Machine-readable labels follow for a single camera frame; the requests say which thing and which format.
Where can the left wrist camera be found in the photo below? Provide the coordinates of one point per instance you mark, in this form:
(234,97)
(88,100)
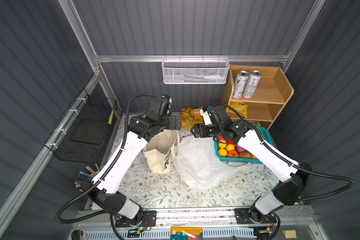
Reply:
(167,98)

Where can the wooden shelf unit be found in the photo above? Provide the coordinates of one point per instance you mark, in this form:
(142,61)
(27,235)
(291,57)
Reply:
(271,96)

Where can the bread rolls cluster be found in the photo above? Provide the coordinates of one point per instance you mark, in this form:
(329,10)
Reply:
(190,117)

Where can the colourful book at front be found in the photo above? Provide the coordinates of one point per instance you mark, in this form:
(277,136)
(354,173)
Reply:
(186,233)

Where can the silver can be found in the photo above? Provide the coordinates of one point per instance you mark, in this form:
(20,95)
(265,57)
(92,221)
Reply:
(240,84)
(252,83)

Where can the white plastic grocery bag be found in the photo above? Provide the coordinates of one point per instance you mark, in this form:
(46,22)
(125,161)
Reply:
(199,167)

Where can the black wire wall basket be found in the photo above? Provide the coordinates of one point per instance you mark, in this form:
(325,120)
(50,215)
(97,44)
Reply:
(85,134)

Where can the yellow lemon upper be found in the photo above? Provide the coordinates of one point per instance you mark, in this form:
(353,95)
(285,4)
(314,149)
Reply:
(222,144)

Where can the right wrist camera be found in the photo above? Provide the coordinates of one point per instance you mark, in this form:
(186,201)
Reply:
(206,116)

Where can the yellow snack packet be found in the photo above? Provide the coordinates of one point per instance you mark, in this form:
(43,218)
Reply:
(240,107)

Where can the orange pumpkin toy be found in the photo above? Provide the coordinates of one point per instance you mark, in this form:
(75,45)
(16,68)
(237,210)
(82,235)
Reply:
(233,154)

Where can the coloured pencils bundle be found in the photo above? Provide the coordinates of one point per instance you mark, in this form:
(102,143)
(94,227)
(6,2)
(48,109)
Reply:
(87,174)

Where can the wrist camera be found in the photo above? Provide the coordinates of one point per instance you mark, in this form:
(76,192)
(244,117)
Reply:
(167,98)
(206,116)

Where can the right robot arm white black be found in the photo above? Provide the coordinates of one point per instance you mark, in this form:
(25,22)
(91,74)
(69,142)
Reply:
(293,176)

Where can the floral table mat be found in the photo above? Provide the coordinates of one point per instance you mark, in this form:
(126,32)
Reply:
(153,191)

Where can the teal plastic fruit basket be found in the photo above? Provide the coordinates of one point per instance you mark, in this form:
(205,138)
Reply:
(266,136)

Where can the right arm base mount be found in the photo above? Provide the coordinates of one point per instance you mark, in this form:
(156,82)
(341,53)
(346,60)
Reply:
(249,216)

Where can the toothpaste tube in basket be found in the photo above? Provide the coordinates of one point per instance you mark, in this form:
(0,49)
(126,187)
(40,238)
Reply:
(215,78)

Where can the cream canvas tote bag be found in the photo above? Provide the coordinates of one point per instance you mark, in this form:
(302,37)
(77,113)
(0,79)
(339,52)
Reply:
(161,150)

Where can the purple onion toy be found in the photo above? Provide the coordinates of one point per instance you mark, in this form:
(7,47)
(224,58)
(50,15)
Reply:
(240,150)

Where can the brown kiwi toy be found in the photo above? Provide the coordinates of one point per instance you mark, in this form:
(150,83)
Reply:
(245,155)

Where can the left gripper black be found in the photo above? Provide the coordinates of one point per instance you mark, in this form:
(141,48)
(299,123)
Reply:
(170,125)

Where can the white wire wall basket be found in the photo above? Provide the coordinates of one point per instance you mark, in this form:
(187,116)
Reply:
(190,71)

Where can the yellow sticky note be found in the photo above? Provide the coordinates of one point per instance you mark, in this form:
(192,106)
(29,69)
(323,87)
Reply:
(290,234)

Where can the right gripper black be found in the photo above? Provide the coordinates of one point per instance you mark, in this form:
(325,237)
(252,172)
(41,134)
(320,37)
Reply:
(200,133)

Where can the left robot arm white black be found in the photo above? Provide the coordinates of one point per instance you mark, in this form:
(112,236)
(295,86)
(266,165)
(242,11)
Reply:
(103,189)

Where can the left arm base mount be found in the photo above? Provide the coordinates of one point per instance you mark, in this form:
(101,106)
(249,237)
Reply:
(144,218)

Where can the yellow lemon middle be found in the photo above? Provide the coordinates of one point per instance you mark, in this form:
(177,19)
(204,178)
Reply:
(230,147)

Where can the yellow lemon lower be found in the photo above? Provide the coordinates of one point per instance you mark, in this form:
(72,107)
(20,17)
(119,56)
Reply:
(222,152)

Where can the yellow lemon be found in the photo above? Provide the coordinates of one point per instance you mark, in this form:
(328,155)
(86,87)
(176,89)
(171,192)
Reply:
(222,144)
(230,147)
(222,152)

